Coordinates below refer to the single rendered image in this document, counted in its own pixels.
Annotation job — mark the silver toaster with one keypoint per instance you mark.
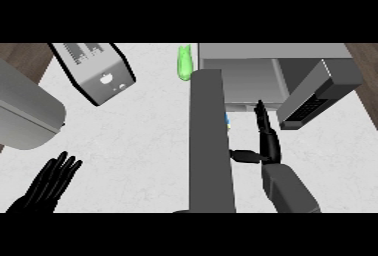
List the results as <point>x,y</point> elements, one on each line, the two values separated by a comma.
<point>93,70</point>

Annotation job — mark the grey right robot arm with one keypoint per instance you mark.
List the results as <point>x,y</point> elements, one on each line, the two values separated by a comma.
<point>288,188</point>

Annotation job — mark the blue and white milk carton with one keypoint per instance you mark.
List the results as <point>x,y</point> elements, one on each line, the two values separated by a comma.
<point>227,120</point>

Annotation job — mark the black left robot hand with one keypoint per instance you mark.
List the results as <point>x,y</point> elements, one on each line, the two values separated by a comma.
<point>46,186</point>

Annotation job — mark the grey rounded appliance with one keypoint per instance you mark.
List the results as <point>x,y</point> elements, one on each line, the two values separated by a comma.
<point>23,113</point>

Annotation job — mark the dark grey microwave door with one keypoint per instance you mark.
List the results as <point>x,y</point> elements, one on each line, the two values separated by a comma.
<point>208,143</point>

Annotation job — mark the green bottle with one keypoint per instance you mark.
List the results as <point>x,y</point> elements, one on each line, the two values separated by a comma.
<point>184,63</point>

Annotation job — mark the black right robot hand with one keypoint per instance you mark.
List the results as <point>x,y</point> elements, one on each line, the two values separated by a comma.
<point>269,140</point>

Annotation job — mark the grey microwave body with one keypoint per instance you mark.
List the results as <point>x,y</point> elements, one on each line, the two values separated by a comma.
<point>274,80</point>

